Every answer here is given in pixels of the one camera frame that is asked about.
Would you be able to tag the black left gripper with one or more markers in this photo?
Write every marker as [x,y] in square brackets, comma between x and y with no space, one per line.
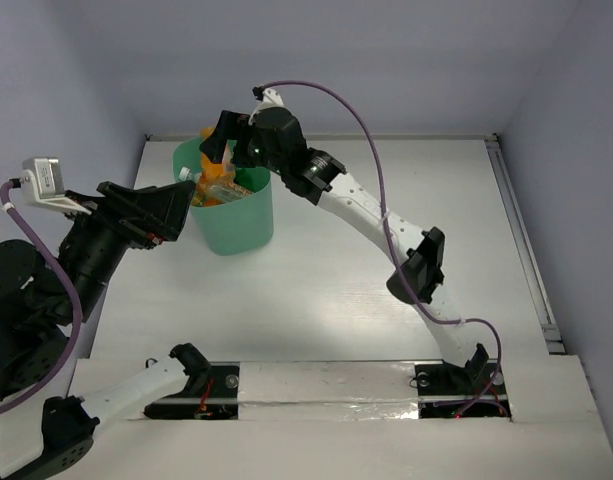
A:
[124,215]

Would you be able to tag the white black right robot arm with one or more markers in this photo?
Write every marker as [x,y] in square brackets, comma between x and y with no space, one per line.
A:
[416,254]

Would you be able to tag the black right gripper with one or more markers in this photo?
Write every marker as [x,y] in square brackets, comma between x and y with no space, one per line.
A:
[230,124]

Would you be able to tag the orange label clear tea bottle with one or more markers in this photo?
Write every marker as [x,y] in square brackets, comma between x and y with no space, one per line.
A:
[213,191]

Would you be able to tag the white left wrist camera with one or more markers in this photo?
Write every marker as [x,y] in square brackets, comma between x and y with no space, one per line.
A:
[41,184]

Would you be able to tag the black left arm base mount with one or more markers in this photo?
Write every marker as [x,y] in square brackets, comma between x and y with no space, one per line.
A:
[216,400]

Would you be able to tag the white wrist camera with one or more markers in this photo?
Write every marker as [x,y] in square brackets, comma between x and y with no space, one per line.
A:
[41,184]
[266,98]

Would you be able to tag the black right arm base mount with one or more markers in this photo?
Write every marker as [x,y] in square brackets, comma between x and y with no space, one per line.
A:
[456,395]

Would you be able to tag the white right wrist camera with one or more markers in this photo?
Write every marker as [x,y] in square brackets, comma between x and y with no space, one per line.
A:
[266,98]

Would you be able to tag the green plastic bottle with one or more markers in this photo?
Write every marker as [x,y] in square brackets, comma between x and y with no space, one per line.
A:
[247,178]

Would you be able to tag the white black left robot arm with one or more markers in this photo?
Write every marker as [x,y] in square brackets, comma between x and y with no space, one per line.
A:
[46,297]

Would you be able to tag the green plastic bin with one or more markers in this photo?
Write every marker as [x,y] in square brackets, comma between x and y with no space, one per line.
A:
[235,227]

